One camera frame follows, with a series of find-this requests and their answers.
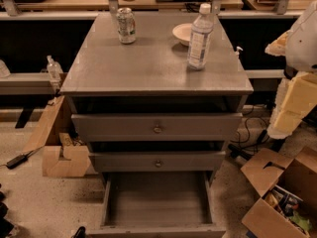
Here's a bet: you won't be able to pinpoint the grey bottom drawer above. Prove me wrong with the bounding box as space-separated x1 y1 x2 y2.
87 172 226 238

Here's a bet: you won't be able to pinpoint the grey drawer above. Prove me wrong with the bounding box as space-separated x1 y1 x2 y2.
89 151 225 173
87 172 226 238
71 113 242 143

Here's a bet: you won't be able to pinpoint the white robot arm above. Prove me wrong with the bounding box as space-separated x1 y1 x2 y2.
264 1 317 139

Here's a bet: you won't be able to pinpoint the grey three-drawer cabinet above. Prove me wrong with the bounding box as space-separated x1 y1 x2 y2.
59 11 255 183

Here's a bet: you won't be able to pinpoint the grey top drawer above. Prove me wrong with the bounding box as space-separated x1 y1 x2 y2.
71 113 242 143

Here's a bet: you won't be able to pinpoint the grey middle drawer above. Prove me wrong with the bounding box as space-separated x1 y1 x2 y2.
89 151 225 173

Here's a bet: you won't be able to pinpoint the white ceramic bowl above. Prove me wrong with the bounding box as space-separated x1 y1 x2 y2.
172 23 191 46

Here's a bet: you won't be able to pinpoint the silver soda can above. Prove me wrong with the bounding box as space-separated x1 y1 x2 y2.
116 7 136 44

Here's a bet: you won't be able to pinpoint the clear plastic water bottle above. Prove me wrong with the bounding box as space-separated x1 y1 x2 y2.
187 3 214 70

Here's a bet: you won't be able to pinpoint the white pump dispenser bottle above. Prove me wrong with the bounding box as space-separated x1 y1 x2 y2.
235 46 244 58

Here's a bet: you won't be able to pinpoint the cardboard box left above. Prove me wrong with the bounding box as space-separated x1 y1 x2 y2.
23 96 94 178

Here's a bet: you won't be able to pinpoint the small plastic bottle left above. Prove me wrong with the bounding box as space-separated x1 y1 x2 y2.
47 56 63 81

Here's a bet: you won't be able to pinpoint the grey metal bench left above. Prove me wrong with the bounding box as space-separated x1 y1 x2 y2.
0 72 58 129

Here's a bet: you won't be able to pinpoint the black object bottom edge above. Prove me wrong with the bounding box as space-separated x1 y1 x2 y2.
72 226 86 238

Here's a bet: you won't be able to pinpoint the black power adapter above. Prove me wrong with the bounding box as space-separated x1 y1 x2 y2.
6 155 28 170

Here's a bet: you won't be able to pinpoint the open cardboard box right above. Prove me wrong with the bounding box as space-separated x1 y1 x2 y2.
242 147 317 238

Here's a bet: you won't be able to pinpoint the black cables on floor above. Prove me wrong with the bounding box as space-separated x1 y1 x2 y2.
227 104 275 161

